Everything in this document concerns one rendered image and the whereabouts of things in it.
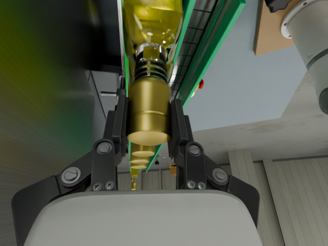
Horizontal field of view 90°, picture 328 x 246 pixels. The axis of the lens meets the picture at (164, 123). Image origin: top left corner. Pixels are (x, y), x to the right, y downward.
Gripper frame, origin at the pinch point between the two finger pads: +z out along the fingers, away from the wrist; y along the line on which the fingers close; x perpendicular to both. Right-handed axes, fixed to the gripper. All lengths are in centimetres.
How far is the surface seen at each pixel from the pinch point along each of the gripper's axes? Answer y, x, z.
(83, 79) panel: -12.0, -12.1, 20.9
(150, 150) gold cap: 1.0, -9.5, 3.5
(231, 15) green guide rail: 12.8, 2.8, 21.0
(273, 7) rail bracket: 14.7, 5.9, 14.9
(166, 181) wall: 146, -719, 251
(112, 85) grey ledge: -9.5, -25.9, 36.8
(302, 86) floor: 200, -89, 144
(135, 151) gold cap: -0.9, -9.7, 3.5
